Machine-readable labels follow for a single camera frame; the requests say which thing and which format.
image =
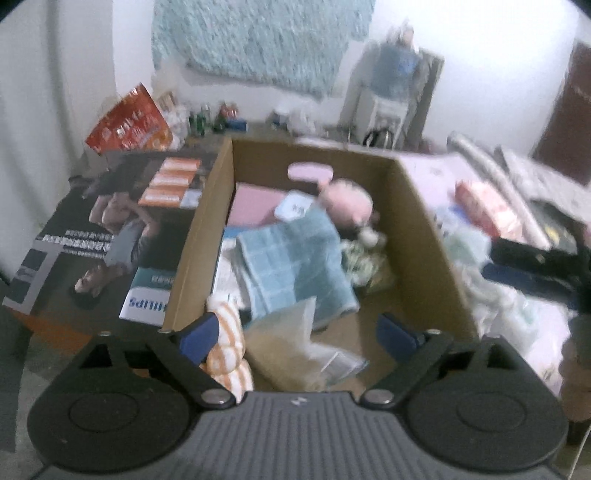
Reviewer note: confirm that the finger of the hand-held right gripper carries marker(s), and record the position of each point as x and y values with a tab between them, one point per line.
521	281
519	254

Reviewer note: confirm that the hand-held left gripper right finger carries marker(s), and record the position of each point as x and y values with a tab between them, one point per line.
397	334

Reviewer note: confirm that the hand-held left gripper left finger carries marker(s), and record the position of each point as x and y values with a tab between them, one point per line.
201	334

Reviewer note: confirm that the orange white knitted toy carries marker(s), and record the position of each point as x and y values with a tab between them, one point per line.
228	332

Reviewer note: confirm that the green floral cloth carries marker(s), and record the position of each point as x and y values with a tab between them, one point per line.
367	267

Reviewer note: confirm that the clear plastic bag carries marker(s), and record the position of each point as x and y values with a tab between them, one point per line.
286	346

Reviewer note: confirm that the small white plush toy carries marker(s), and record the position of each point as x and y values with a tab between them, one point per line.
371	237

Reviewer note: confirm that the brown cardboard box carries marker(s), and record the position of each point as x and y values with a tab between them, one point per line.
415	221

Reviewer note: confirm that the light blue towel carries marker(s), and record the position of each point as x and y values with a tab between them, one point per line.
291	263

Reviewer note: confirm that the pink pad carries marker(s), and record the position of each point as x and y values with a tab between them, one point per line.
254	203

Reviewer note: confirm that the pink plush toy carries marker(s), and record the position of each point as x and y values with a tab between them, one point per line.
346	201

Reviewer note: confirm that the small white box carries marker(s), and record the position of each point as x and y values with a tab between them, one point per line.
293	206

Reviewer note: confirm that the white plastic bag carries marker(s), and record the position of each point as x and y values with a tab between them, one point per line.
466	244

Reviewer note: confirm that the pink white tissue pack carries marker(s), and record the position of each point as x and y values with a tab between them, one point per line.
489	207

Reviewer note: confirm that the grey star-print blanket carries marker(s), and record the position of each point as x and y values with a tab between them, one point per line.
545	194

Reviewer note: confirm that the white rolled mat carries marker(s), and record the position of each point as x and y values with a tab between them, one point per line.
489	170

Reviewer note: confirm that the pink balloon-print table cover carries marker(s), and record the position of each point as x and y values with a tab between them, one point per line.
443	170

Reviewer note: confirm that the black printed appliance box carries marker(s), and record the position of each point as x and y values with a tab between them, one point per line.
92	230

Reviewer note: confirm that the brown door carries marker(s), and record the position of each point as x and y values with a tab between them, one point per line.
568	110

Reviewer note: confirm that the grey patterned board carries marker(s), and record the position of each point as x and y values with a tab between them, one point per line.
427	101

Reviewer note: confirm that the white water dispenser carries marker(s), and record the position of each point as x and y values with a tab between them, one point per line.
374	115

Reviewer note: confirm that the green bottle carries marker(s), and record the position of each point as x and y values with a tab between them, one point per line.
202	122

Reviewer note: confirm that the red printed bag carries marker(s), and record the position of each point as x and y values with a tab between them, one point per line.
129	122

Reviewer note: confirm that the teal wall cloth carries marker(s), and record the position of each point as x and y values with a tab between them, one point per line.
263	41

